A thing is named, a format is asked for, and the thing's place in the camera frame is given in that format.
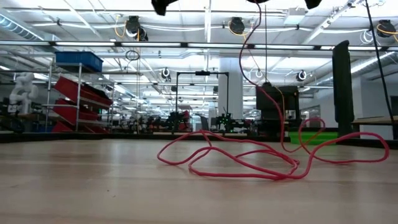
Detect red cord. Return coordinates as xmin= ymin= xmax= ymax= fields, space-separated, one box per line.
xmin=157 ymin=0 xmax=390 ymax=181

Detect long ceiling light strip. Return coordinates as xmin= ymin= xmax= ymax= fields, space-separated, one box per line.
xmin=0 ymin=40 xmax=398 ymax=51

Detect blue plastic crate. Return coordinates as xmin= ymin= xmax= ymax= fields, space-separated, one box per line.
xmin=55 ymin=51 xmax=104 ymax=73

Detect white round pillar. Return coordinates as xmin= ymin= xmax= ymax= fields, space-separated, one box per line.
xmin=218 ymin=57 xmax=244 ymax=121

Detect black monitor cart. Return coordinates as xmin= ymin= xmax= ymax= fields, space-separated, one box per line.
xmin=255 ymin=82 xmax=301 ymax=133

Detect black red robot station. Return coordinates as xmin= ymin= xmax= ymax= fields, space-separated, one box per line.
xmin=166 ymin=109 xmax=193 ymax=133

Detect red plastic bin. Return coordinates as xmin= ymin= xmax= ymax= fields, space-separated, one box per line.
xmin=54 ymin=77 xmax=113 ymax=108
xmin=52 ymin=98 xmax=100 ymax=124
xmin=51 ymin=120 xmax=109 ymax=134

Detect black robot station green lights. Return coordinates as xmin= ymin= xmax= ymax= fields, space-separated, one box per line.
xmin=216 ymin=112 xmax=251 ymax=133

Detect green plastic bin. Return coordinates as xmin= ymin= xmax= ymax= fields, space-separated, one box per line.
xmin=288 ymin=131 xmax=339 ymax=146

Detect white robot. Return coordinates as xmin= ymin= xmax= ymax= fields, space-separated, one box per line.
xmin=8 ymin=72 xmax=40 ymax=114

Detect black ceiling cable reel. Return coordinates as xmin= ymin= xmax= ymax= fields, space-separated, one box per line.
xmin=125 ymin=15 xmax=149 ymax=42
xmin=228 ymin=17 xmax=246 ymax=35
xmin=376 ymin=19 xmax=398 ymax=39

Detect small hanging cable reel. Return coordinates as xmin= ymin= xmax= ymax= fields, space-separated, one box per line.
xmin=160 ymin=67 xmax=172 ymax=82
xmin=295 ymin=69 xmax=308 ymax=83

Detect black gantry frame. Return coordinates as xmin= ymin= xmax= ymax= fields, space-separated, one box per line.
xmin=175 ymin=70 xmax=230 ymax=134

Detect black hanging cable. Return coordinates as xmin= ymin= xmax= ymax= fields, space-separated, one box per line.
xmin=364 ymin=0 xmax=398 ymax=125

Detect metal wire shelf rack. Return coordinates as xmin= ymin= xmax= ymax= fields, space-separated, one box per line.
xmin=45 ymin=62 xmax=114 ymax=134

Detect yellow hanging cable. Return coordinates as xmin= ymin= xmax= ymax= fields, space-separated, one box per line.
xmin=242 ymin=32 xmax=286 ymax=132

